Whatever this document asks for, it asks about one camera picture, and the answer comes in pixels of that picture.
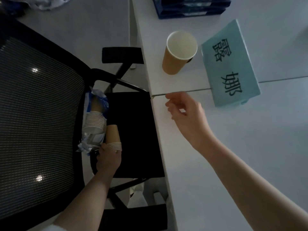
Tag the teal paper name card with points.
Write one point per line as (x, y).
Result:
(231, 67)

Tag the stack of brown paper cups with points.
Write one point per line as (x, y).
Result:
(113, 137)

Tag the person's right hand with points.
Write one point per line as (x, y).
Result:
(192, 120)

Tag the pile of pale cloth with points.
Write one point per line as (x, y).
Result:
(48, 2)

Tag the person's right forearm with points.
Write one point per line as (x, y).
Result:
(252, 190)

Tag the person's left forearm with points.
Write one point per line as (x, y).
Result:
(84, 202)

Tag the black office chair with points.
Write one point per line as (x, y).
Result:
(36, 117)

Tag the person's left hand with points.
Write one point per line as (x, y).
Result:
(108, 162)

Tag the person's white clothing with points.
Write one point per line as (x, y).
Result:
(149, 197)

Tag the stack of blue folders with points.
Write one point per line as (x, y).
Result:
(192, 7)

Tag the brown paper cup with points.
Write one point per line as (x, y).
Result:
(173, 62)

